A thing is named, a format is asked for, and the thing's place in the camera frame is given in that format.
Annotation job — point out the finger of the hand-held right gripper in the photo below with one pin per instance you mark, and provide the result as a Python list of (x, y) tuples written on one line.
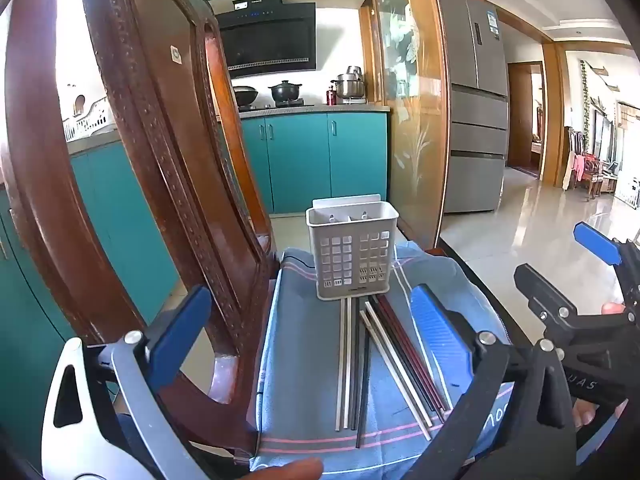
[(547, 300), (596, 244)]

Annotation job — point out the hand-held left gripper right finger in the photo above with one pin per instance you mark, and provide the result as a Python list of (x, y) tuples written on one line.
[(436, 325)]

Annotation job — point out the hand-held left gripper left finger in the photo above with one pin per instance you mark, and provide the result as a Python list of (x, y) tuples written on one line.
[(180, 332)]

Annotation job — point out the grey perforated utensil holder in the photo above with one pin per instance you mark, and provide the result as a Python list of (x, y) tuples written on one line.
[(350, 260)]

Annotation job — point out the person's right hand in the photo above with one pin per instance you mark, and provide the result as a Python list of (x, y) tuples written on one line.
[(585, 414)]

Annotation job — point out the person's left hand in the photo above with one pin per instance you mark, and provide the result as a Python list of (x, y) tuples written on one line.
[(292, 470)]

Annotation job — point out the dark red chopstick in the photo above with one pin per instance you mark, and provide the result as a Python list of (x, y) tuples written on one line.
[(415, 355), (420, 352)]

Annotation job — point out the dark red chopsticks pair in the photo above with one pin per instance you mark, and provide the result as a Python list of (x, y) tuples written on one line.
[(407, 360)]

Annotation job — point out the wooden living room chairs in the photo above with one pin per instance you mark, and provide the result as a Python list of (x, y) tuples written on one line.
[(592, 170)]

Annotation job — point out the black chopstick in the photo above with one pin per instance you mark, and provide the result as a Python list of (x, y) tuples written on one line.
[(363, 390), (356, 360)]

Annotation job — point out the blue striped cloth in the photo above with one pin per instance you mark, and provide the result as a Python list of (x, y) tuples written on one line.
[(300, 360)]

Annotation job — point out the wooden doorway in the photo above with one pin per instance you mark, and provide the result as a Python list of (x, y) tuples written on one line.
[(525, 115)]

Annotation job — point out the carved wooden chair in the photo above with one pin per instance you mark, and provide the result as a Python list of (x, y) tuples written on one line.
[(150, 160)]

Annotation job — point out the grey multi-door refrigerator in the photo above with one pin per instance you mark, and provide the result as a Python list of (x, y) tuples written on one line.
[(475, 110)]

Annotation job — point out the teal lower kitchen cabinets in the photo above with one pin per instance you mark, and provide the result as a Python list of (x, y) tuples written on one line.
[(310, 160)]

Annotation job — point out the wood framed glass partition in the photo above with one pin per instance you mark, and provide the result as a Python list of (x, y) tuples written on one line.
[(410, 110)]

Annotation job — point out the white dish rack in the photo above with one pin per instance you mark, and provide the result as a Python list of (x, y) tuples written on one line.
[(87, 122)]

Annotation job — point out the black wok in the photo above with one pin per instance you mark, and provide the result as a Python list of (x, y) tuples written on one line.
[(246, 95)]

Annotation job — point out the gas stove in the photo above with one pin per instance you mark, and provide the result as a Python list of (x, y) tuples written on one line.
[(277, 106)]

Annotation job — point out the red bottle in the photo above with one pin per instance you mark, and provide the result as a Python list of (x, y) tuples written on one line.
[(331, 96)]

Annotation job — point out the stainless steel pot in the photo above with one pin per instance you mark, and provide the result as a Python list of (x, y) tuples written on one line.
[(349, 85)]

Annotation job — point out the black lidded cooking pot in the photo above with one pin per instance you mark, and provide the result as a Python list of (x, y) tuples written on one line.
[(286, 94)]

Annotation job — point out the white square sticker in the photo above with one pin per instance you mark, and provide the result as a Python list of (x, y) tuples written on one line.
[(175, 53)]

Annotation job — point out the black range hood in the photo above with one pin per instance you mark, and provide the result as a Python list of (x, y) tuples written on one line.
[(272, 35)]

